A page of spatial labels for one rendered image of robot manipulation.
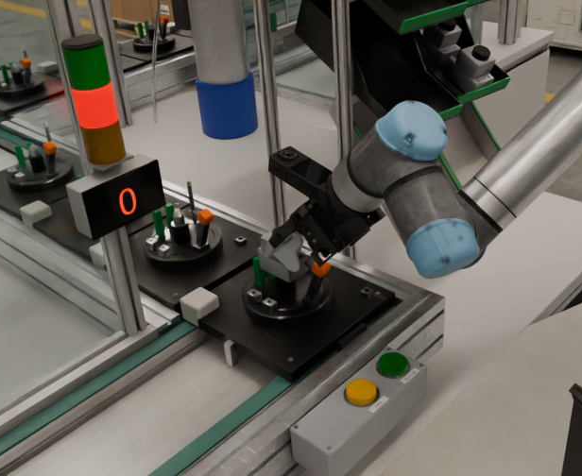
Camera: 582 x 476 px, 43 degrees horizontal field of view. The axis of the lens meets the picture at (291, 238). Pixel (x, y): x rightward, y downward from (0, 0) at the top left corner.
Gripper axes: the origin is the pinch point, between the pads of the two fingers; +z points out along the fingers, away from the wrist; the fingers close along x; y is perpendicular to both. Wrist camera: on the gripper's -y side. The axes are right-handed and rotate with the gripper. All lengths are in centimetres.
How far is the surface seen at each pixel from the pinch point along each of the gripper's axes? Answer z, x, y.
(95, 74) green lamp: -16.5, -19.4, -26.8
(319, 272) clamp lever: -4.7, -1.0, 7.4
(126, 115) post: 85, 45, -67
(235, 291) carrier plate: 13.3, -3.3, 1.2
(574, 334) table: -6, 33, 39
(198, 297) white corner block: 12.5, -9.9, -1.0
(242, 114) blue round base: 59, 58, -43
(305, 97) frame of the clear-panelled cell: 64, 86, -42
